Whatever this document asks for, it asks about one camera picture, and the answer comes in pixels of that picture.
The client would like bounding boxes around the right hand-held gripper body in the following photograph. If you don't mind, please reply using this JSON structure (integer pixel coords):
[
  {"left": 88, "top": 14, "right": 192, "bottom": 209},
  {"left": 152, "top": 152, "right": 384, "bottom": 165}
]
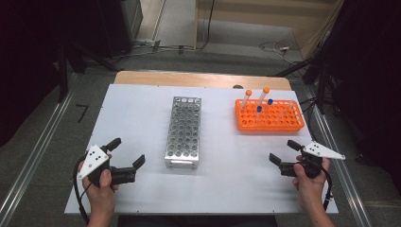
[{"left": 279, "top": 141, "right": 346, "bottom": 180}]

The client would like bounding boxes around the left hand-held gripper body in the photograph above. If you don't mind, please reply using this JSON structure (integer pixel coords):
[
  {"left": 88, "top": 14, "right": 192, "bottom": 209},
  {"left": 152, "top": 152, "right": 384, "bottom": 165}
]
[{"left": 77, "top": 144, "right": 137, "bottom": 187}]

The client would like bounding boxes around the orange plastic tube rack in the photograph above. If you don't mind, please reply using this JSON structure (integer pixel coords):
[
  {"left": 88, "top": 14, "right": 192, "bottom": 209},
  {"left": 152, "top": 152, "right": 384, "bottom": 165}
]
[{"left": 235, "top": 98, "right": 305, "bottom": 132}]

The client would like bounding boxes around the metal test tube rack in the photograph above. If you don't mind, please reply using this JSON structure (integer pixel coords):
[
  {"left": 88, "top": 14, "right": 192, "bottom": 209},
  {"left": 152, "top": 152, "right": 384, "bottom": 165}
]
[{"left": 164, "top": 96, "right": 202, "bottom": 170}]

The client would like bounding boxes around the orange-capped plastic tube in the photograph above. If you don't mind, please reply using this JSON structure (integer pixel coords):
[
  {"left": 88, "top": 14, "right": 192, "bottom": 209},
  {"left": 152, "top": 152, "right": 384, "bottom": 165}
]
[
  {"left": 240, "top": 89, "right": 253, "bottom": 110},
  {"left": 256, "top": 86, "right": 271, "bottom": 108}
]

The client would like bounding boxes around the person's left hand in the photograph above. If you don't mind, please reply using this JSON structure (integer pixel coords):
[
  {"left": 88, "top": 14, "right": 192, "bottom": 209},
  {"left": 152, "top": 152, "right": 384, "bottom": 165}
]
[{"left": 78, "top": 153, "right": 120, "bottom": 213}]

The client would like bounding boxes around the person's right hand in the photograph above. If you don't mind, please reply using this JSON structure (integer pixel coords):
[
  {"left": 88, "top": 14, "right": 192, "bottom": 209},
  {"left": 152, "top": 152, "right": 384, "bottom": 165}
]
[{"left": 292, "top": 155, "right": 331, "bottom": 212}]

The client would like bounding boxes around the person's dark clothing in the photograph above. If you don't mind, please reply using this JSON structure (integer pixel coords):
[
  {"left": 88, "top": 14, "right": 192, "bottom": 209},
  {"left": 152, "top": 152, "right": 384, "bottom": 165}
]
[{"left": 117, "top": 215, "right": 278, "bottom": 227}]

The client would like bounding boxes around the black stand leg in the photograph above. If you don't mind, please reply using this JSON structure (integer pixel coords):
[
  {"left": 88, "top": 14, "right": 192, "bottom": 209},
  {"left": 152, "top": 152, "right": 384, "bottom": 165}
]
[{"left": 56, "top": 44, "right": 70, "bottom": 103}]

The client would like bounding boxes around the wooden table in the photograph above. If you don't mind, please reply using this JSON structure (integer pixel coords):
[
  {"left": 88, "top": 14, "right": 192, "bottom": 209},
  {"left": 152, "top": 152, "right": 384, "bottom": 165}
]
[{"left": 113, "top": 70, "right": 292, "bottom": 92}]

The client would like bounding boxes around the power strip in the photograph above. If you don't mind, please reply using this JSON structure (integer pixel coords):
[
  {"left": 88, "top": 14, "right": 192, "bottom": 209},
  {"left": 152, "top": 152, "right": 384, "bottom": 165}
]
[{"left": 135, "top": 38, "right": 162, "bottom": 49}]

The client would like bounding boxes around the dark cabinet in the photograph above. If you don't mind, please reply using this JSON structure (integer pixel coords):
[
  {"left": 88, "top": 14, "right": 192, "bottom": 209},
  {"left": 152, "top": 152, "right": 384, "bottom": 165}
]
[{"left": 94, "top": 0, "right": 144, "bottom": 60}]

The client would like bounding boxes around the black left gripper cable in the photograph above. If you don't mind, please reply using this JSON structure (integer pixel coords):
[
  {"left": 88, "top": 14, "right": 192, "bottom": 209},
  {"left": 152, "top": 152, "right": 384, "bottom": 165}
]
[{"left": 73, "top": 155, "right": 93, "bottom": 225}]

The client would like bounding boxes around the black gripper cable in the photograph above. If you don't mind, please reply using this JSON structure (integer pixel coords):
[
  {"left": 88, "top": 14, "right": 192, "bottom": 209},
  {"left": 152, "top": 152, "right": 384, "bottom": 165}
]
[
  {"left": 73, "top": 155, "right": 93, "bottom": 225},
  {"left": 320, "top": 165, "right": 335, "bottom": 212}
]

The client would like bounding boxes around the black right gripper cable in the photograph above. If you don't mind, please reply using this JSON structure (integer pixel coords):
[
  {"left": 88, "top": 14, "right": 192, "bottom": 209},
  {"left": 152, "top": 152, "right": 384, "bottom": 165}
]
[{"left": 320, "top": 165, "right": 335, "bottom": 212}]

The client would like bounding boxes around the aluminium floor rail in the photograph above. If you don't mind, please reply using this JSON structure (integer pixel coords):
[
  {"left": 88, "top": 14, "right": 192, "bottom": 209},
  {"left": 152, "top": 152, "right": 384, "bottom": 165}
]
[
  {"left": 0, "top": 74, "right": 78, "bottom": 227},
  {"left": 308, "top": 94, "right": 374, "bottom": 227}
]

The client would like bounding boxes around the white floor cable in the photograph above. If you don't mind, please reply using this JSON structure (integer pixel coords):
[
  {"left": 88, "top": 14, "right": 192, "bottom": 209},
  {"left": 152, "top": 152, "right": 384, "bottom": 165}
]
[{"left": 258, "top": 40, "right": 296, "bottom": 64}]

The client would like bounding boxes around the black hanging cable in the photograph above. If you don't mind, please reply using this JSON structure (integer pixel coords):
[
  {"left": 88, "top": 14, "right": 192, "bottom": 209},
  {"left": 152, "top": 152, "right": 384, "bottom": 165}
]
[{"left": 197, "top": 0, "right": 217, "bottom": 51}]

